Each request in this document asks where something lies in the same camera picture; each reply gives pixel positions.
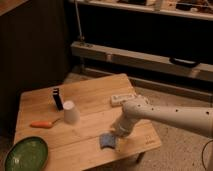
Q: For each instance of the white paper cup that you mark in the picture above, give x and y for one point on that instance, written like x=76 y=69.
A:
x=71 y=113

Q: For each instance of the green plate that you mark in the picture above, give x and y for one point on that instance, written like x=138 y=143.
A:
x=28 y=154

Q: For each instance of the metal pole stand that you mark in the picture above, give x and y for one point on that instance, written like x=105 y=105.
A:
x=81 y=38

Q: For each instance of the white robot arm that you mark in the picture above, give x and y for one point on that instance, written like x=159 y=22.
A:
x=198 y=120

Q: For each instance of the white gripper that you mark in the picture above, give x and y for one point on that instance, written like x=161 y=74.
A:
x=123 y=126

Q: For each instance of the long grey case with handle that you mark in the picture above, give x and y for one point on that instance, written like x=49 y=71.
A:
x=141 y=60

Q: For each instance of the wooden table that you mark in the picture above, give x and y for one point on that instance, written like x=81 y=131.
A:
x=76 y=147

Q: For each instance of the white remote controller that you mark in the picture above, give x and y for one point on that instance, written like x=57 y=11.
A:
x=121 y=99

